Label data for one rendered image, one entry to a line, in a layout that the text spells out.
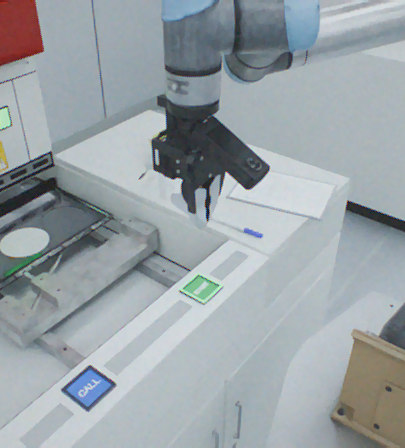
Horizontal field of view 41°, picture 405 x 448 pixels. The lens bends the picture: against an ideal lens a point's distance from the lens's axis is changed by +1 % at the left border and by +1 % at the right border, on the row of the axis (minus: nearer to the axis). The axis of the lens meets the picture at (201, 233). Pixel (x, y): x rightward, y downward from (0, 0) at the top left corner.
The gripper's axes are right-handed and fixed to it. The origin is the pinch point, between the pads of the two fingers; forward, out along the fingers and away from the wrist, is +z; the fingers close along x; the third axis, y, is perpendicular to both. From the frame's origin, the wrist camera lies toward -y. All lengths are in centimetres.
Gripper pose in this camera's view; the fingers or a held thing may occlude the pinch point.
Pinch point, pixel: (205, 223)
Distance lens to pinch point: 83.5
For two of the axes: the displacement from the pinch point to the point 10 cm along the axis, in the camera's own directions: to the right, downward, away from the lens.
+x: -6.1, 4.8, -6.3
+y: -7.9, -3.7, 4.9
